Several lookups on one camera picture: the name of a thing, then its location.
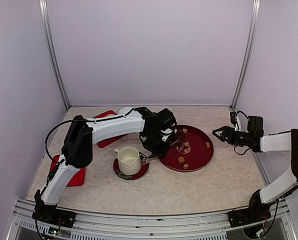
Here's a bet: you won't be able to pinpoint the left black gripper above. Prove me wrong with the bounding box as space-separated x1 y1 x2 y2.
143 130 172 159

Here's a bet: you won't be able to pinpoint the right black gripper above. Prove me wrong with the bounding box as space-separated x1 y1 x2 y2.
212 125 253 146

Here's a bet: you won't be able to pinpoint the metal serving tongs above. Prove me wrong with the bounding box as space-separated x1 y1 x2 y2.
145 129 187 165

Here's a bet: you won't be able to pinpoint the round dark red tray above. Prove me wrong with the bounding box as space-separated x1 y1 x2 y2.
159 124 214 173

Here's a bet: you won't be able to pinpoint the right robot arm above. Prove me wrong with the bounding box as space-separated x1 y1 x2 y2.
212 111 298 226

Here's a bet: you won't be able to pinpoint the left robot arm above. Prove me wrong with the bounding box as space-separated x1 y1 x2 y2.
34 106 177 223

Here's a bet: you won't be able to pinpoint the tan chocolate near rim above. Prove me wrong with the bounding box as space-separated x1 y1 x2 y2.
205 142 211 149

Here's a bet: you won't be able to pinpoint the tan ridged square chocolate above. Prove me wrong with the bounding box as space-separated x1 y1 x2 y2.
178 157 185 164

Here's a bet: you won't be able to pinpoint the tan round chocolate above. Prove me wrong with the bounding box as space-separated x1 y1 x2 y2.
183 164 189 170

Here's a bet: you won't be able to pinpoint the red chocolate box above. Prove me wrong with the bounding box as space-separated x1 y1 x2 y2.
93 110 126 148

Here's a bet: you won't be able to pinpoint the floral dark red saucer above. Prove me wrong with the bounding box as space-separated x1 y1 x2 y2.
113 158 150 181

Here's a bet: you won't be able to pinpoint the cream ceramic mug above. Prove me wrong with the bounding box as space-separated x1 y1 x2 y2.
113 146 142 175

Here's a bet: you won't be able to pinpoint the white and orange bowl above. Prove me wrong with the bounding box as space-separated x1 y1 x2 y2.
117 106 134 115

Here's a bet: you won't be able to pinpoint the red box lid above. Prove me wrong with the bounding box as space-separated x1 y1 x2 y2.
49 154 86 188

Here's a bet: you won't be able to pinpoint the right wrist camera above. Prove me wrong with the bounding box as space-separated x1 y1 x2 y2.
229 111 242 132

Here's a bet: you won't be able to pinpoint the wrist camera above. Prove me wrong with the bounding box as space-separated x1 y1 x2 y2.
229 111 242 132
159 128 177 143

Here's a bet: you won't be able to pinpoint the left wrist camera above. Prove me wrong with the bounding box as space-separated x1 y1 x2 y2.
159 128 177 143

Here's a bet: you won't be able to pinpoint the right aluminium frame post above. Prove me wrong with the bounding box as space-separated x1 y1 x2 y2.
230 0 261 110

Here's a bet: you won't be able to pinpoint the aluminium frame post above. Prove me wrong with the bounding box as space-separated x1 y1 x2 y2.
230 0 261 110
39 0 71 112

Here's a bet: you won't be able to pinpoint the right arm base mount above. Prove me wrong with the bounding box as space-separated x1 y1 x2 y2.
227 208 272 228

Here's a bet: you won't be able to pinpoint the front aluminium rail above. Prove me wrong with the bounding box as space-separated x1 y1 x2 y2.
5 199 298 240

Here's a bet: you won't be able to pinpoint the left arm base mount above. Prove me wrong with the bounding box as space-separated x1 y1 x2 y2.
32 208 76 229

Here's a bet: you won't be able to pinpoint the left aluminium frame post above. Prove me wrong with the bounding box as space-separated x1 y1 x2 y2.
39 0 71 112

